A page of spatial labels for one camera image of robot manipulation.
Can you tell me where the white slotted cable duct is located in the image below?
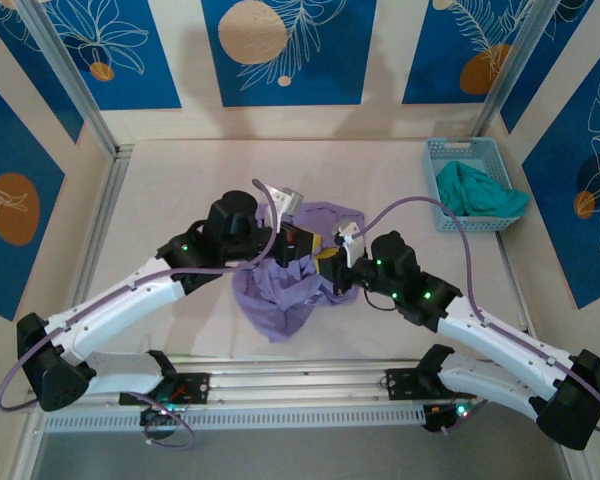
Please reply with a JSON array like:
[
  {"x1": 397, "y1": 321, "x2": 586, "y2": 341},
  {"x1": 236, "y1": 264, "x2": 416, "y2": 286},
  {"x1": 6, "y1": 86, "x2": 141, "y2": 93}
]
[{"x1": 42, "y1": 403, "x2": 426, "y2": 432}]

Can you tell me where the black controller board green light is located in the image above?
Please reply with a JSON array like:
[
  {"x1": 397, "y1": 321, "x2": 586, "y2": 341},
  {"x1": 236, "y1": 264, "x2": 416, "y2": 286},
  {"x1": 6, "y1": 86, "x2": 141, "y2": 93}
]
[
  {"x1": 422, "y1": 402, "x2": 481, "y2": 435},
  {"x1": 138, "y1": 404, "x2": 184, "y2": 427}
]

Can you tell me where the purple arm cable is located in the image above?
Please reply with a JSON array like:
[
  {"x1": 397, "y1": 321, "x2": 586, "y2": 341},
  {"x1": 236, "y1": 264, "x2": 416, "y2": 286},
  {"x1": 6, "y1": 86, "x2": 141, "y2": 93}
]
[
  {"x1": 354, "y1": 196, "x2": 600, "y2": 441},
  {"x1": 0, "y1": 178, "x2": 281, "y2": 448}
]

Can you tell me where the light blue plastic basket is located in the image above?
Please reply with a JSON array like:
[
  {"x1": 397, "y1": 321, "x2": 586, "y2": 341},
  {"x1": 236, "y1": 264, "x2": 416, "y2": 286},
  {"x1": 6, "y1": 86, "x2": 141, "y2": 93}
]
[{"x1": 422, "y1": 137, "x2": 524, "y2": 234}]

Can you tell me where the aluminium side rail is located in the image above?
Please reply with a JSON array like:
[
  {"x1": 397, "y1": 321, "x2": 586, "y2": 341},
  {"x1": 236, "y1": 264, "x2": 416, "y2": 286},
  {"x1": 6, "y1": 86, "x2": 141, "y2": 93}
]
[{"x1": 53, "y1": 144, "x2": 135, "y2": 371}]

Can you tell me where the aluminium mounting rail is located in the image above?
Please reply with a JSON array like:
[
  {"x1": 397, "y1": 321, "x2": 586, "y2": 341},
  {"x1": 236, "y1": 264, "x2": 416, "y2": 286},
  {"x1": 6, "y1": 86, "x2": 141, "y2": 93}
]
[{"x1": 22, "y1": 357, "x2": 576, "y2": 414}]

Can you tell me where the purple t-shirt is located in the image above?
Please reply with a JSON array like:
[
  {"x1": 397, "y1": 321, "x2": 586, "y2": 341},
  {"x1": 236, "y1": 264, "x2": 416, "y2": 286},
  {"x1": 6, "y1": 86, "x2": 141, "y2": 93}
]
[{"x1": 229, "y1": 199, "x2": 367, "y2": 344}]

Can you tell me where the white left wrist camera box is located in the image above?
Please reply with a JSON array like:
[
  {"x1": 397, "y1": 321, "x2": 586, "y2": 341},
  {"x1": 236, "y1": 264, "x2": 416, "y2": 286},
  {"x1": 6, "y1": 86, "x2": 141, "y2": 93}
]
[{"x1": 265, "y1": 183, "x2": 304, "y2": 234}]

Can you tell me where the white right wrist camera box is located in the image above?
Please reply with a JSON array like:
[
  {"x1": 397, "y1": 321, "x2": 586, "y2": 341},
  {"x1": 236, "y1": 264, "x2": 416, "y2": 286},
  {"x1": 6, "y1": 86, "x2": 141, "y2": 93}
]
[{"x1": 330, "y1": 217, "x2": 367, "y2": 267}]

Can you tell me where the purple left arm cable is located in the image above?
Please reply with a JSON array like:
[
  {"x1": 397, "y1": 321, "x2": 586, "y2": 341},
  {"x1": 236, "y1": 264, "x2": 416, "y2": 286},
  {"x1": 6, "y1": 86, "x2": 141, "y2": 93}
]
[{"x1": 0, "y1": 178, "x2": 281, "y2": 448}]

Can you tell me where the teal t-shirt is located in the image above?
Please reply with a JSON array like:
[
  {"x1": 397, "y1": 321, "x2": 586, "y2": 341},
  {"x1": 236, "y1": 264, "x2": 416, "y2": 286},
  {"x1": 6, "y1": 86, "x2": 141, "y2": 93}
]
[{"x1": 437, "y1": 159, "x2": 531, "y2": 220}]

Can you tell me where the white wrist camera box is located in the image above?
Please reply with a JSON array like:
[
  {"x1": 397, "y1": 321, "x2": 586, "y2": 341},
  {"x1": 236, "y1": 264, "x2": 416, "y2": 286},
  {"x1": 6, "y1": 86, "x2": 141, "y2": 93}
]
[
  {"x1": 265, "y1": 183, "x2": 304, "y2": 234},
  {"x1": 330, "y1": 217, "x2": 367, "y2": 267}
]

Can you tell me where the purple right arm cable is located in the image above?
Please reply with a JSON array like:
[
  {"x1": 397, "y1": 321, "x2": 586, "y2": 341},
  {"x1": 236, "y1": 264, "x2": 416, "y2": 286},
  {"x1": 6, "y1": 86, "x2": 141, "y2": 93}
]
[{"x1": 354, "y1": 196, "x2": 600, "y2": 441}]

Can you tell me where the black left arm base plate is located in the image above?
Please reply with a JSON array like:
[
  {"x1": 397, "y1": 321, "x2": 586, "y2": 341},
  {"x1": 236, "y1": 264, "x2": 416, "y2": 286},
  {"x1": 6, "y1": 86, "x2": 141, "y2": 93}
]
[{"x1": 118, "y1": 370, "x2": 212, "y2": 406}]

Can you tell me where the aluminium frame post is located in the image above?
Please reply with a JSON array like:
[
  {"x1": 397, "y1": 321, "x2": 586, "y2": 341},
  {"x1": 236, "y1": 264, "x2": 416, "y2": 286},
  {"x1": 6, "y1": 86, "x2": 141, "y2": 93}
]
[
  {"x1": 17, "y1": 0, "x2": 121, "y2": 156},
  {"x1": 469, "y1": 0, "x2": 566, "y2": 146}
]

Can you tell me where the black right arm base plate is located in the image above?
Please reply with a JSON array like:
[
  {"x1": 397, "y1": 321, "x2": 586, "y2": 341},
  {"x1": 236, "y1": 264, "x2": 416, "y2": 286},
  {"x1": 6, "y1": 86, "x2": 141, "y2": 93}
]
[{"x1": 384, "y1": 367, "x2": 479, "y2": 401}]

